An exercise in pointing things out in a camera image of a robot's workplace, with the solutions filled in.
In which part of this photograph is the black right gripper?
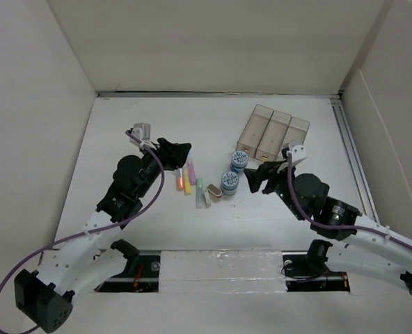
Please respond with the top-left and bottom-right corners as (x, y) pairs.
(244, 159), (306, 221)

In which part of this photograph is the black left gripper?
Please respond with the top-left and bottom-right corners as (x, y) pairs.
(135, 138), (190, 198)

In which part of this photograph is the blue tape roll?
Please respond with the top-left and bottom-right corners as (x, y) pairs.
(220, 171), (239, 196)
(230, 150), (248, 174)

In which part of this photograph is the orange highlighter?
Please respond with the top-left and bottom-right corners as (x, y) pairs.
(176, 168), (184, 191)

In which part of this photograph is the pink highlighter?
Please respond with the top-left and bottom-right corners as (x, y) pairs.
(187, 158), (197, 184)

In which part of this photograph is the green highlighter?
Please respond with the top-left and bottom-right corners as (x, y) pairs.
(196, 177), (204, 209)

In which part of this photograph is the yellow highlighter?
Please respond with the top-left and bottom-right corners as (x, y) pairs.
(182, 167), (192, 195)

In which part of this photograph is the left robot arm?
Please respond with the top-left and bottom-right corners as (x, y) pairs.
(14, 136), (191, 333)

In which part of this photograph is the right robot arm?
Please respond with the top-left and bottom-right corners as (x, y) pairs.
(244, 159), (412, 296)

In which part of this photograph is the clear three-compartment organizer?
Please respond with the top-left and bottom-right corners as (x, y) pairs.
(236, 104), (310, 162)

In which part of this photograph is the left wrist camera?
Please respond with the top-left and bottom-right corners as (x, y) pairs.
(130, 122), (151, 141)

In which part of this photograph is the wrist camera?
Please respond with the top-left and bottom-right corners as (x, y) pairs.
(130, 122), (151, 141)
(282, 141), (308, 166)

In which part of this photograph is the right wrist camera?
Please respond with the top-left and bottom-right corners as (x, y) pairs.
(282, 141), (308, 166)

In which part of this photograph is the aluminium rail right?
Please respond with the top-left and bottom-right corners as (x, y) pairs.
(330, 97), (380, 223)

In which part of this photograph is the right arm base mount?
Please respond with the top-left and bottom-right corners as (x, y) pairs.
(280, 240), (351, 292)

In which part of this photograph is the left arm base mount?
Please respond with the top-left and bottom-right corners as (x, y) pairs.
(95, 239), (161, 293)

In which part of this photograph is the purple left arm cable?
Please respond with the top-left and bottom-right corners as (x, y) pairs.
(0, 130), (166, 334)

